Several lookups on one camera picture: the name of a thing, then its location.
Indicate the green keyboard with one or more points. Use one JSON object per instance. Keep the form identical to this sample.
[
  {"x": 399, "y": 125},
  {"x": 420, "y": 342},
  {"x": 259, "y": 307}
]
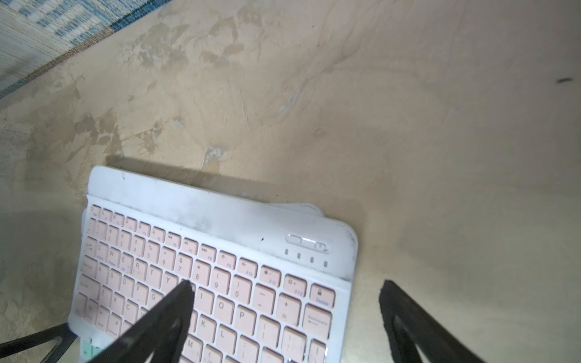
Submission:
[{"x": 88, "y": 351}]

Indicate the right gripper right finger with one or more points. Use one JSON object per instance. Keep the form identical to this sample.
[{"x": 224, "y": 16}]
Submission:
[{"x": 414, "y": 334}]

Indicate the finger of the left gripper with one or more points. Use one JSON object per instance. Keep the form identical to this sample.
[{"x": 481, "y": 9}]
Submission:
[{"x": 60, "y": 334}]

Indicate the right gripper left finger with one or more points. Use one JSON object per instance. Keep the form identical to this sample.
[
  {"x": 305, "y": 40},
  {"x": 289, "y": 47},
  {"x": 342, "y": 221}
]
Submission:
[{"x": 159, "y": 336}]

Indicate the pink keyboard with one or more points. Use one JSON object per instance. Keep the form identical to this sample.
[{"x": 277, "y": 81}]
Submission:
[{"x": 272, "y": 282}]

